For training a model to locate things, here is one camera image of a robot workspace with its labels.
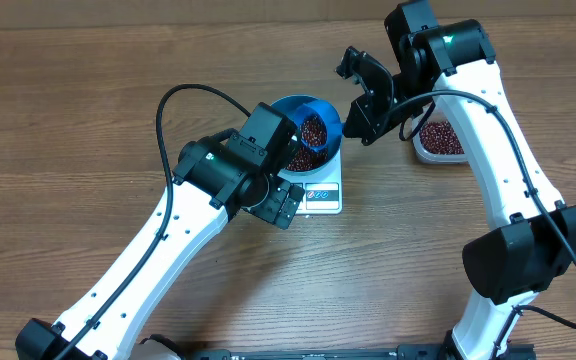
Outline blue plastic measuring scoop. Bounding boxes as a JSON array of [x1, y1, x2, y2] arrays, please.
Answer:
[[288, 95, 342, 155]]

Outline red adzuki beans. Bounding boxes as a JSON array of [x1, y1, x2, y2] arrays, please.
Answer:
[[286, 120, 467, 172]]

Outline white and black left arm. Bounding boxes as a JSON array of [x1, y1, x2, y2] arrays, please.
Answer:
[[15, 103, 304, 359]]

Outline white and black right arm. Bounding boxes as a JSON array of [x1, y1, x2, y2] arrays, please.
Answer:
[[337, 1, 576, 359]]

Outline white digital kitchen scale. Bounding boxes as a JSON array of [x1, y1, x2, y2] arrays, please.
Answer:
[[280, 149, 343, 216]]

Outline blue metal bowl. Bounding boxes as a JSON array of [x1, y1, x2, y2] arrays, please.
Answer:
[[271, 95, 342, 175]]

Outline clear plastic food container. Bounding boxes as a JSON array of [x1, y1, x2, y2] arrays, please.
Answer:
[[412, 110, 467, 165]]

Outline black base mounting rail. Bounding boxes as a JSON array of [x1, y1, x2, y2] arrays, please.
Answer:
[[137, 333, 537, 360]]

